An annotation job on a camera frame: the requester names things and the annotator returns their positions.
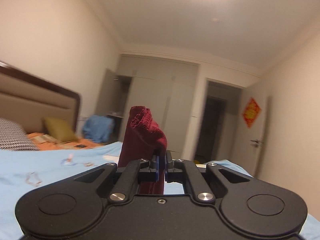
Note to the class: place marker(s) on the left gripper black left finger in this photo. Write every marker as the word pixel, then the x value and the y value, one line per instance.
pixel 130 177

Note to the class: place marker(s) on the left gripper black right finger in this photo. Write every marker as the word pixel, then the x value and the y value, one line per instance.
pixel 188 174

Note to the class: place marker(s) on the dark red knit shirt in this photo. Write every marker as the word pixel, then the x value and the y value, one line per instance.
pixel 143 138

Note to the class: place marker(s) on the blue clothes pile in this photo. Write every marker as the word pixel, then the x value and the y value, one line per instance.
pixel 98 128

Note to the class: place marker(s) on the white bedroom door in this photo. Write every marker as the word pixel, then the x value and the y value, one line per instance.
pixel 244 153

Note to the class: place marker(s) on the grey built-in wardrobe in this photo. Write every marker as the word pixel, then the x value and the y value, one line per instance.
pixel 164 86

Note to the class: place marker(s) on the olive green pillow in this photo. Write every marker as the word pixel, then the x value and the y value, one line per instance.
pixel 59 129

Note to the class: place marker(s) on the orange bed sheet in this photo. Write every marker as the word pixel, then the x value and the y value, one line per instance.
pixel 45 143

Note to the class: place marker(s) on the red fu door decoration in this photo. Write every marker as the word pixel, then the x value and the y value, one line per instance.
pixel 251 112

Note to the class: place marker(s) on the light blue printed bed sheet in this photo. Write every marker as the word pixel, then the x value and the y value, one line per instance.
pixel 64 194

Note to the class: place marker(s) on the black white houndstooth pillow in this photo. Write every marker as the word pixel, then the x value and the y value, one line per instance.
pixel 14 138

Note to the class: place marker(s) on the brown padded bed headboard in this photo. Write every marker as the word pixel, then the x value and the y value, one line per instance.
pixel 27 100

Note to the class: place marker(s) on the black door handle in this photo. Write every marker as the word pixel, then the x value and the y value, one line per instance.
pixel 256 143

